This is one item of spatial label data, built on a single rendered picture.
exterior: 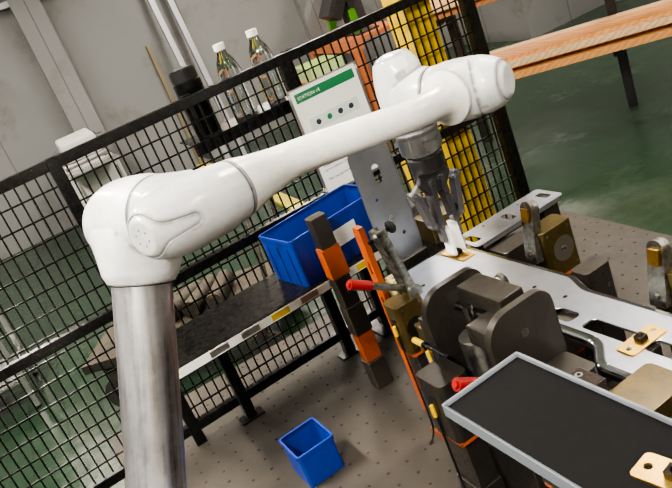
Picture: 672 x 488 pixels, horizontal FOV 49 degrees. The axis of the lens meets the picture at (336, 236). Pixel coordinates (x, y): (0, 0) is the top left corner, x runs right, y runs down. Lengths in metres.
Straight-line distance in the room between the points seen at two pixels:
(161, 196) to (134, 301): 0.22
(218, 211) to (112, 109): 7.76
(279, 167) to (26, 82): 7.64
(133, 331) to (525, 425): 0.64
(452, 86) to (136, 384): 0.73
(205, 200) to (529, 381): 0.52
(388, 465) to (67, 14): 7.60
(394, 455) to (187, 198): 0.88
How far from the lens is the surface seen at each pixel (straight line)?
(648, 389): 1.09
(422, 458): 1.69
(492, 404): 0.99
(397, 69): 1.44
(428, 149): 1.49
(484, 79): 1.33
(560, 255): 1.69
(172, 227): 1.07
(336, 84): 2.04
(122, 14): 8.88
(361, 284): 1.48
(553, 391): 0.99
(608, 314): 1.41
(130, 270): 1.21
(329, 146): 1.24
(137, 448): 1.29
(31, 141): 8.79
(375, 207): 1.79
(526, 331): 1.15
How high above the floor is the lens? 1.75
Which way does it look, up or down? 20 degrees down
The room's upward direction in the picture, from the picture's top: 22 degrees counter-clockwise
